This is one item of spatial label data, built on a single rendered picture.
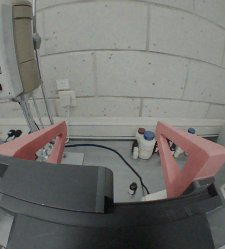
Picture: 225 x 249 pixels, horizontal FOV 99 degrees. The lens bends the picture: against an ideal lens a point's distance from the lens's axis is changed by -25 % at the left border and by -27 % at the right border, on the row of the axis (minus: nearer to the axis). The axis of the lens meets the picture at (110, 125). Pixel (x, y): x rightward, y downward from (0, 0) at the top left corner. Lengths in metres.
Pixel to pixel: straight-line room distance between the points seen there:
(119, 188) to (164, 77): 0.53
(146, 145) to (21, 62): 0.52
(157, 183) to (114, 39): 0.62
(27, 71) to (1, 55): 0.08
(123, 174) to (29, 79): 0.48
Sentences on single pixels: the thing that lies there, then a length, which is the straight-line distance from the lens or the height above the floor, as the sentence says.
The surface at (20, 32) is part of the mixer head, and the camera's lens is 0.32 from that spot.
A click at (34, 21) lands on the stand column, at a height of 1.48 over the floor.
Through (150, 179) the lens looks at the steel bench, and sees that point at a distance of 0.58.
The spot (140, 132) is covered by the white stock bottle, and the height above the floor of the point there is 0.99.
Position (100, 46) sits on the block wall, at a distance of 0.58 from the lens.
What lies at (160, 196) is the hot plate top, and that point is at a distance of 0.45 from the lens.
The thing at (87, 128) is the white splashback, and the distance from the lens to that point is 0.68.
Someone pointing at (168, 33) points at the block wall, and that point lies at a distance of 0.63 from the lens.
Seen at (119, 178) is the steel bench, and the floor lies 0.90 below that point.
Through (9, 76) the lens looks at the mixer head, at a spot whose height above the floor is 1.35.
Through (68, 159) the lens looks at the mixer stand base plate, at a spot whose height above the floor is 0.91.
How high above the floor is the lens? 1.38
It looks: 36 degrees down
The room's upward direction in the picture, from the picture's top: straight up
